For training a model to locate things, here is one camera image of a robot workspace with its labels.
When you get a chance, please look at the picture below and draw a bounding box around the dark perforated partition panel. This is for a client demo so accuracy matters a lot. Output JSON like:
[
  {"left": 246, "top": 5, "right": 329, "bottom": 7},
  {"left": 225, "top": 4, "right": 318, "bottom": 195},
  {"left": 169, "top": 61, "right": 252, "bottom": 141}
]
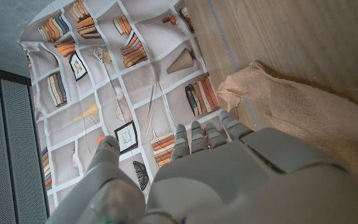
[{"left": 0, "top": 63, "right": 51, "bottom": 224}]

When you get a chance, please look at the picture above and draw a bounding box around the tan nylon stocking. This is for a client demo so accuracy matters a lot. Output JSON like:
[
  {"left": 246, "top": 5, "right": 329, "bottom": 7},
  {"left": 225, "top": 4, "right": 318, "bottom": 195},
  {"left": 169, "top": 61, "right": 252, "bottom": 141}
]
[{"left": 216, "top": 62, "right": 358, "bottom": 195}]

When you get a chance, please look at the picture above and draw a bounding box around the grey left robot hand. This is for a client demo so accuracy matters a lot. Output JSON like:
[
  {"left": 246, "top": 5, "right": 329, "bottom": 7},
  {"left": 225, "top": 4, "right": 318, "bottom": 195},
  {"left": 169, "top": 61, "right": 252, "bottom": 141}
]
[{"left": 45, "top": 109, "right": 358, "bottom": 224}]

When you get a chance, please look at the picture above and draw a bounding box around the printed bookshelf backdrop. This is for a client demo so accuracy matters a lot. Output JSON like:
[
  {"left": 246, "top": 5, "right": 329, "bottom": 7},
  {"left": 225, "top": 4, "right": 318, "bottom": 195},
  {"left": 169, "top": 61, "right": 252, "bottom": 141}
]
[{"left": 17, "top": 0, "right": 227, "bottom": 215}]

